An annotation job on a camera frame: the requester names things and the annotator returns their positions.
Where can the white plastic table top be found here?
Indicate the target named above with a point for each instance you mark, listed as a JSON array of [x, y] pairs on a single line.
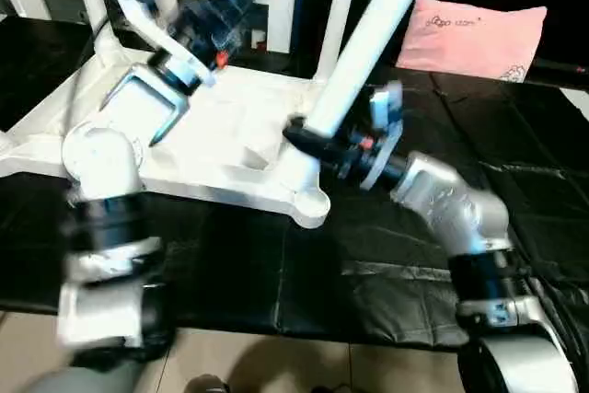
[[239, 126]]

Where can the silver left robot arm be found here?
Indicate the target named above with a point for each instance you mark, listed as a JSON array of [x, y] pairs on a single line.
[[101, 163]]

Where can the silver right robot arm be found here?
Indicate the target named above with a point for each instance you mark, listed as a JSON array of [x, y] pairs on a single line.
[[451, 204]]

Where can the pink pillow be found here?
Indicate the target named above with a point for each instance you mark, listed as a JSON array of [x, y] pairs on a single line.
[[474, 39]]

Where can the dark robot foot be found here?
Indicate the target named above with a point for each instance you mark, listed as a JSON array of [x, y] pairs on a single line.
[[207, 385]]

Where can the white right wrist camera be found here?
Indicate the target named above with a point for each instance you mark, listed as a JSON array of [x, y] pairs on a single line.
[[386, 112]]

